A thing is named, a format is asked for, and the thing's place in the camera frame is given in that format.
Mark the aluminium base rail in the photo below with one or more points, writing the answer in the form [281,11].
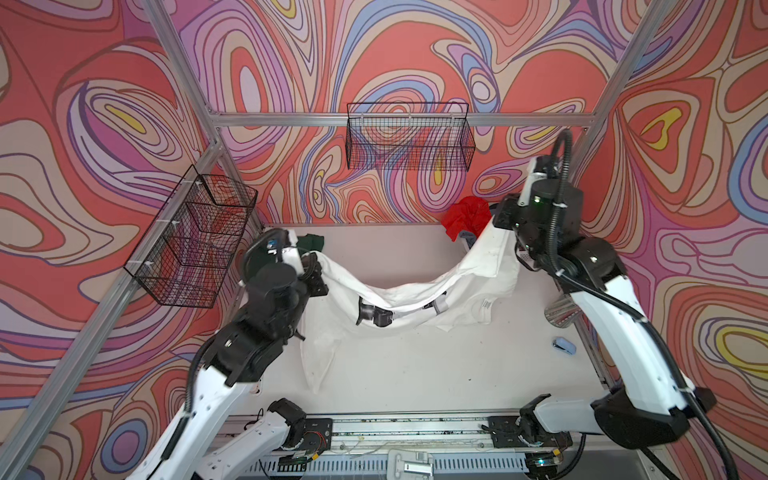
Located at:
[352,441]

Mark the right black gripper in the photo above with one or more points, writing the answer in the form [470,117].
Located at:
[497,217]

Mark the folded green t-shirt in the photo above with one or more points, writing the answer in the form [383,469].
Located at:
[310,242]

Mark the small blue object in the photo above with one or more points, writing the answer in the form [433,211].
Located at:
[564,345]

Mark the left black wire basket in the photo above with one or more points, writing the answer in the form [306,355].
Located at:
[200,227]

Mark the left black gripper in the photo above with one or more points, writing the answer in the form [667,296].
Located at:
[314,268]

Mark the cup of pens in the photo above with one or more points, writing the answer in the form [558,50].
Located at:
[562,312]

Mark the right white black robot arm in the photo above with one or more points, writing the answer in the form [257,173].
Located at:
[654,401]

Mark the back black wire basket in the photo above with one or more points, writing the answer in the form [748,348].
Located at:
[409,136]

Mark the white printed t-shirt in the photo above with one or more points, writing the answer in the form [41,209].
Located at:
[464,295]

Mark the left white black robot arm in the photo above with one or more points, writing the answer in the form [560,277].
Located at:
[229,365]

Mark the red t-shirt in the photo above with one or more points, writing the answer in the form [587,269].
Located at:
[471,214]

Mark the white box on rail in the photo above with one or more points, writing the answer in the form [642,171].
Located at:
[409,465]

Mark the black wire basket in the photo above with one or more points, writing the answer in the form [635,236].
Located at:
[200,227]
[409,136]

